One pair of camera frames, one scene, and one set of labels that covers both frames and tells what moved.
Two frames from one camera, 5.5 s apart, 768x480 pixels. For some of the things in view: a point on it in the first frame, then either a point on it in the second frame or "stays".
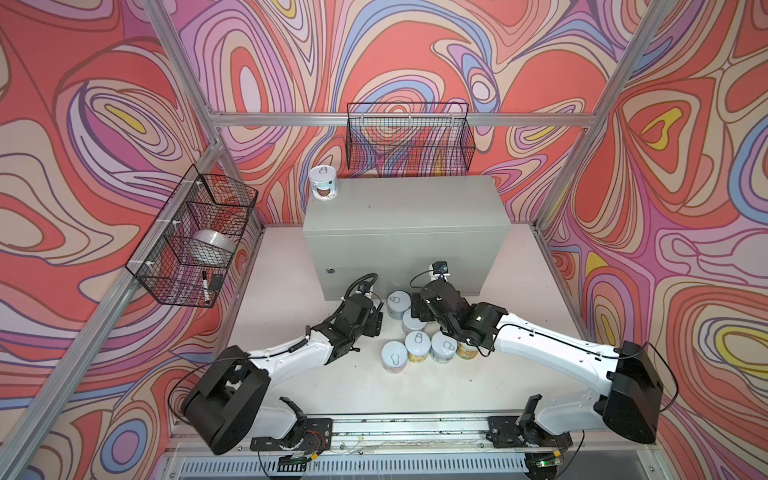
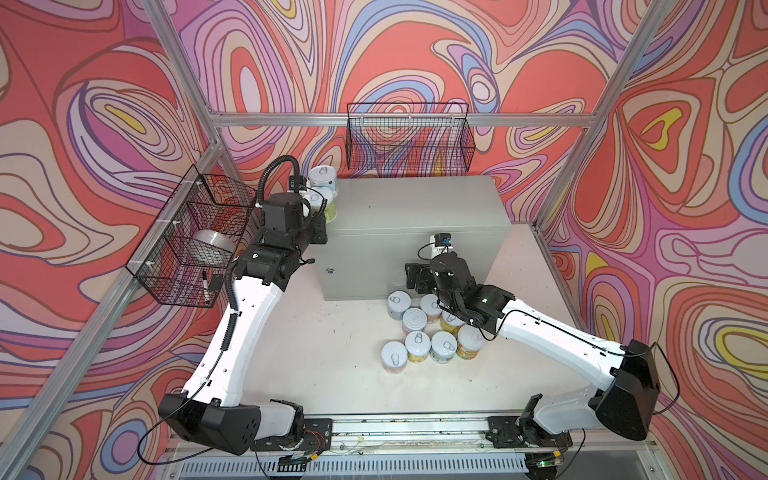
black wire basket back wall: x=409 y=137 stays
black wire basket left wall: x=183 y=257 stays
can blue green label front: x=443 y=348 stays
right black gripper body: x=425 y=314 -> x=427 y=284
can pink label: x=394 y=357 stays
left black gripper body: x=371 y=326 -> x=311 y=232
